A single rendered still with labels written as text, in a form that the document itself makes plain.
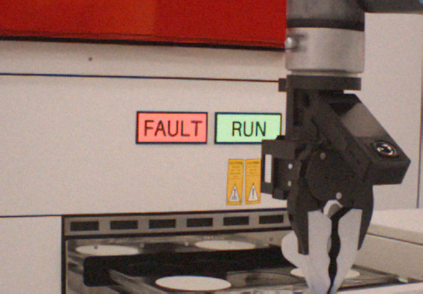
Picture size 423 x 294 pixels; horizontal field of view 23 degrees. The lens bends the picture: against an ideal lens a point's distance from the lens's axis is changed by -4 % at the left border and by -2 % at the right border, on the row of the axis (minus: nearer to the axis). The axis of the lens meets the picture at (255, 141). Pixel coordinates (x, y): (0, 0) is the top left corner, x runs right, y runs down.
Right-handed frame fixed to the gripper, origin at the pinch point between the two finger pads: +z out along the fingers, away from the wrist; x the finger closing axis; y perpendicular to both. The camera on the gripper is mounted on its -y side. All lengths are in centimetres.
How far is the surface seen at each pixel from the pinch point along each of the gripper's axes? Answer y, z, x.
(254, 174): 58, -5, -28
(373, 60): 207, -29, -168
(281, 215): 59, 1, -33
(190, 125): 58, -13, -17
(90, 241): 57, 4, 0
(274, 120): 58, -14, -31
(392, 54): 207, -32, -176
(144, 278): 47.7, 7.5, -4.3
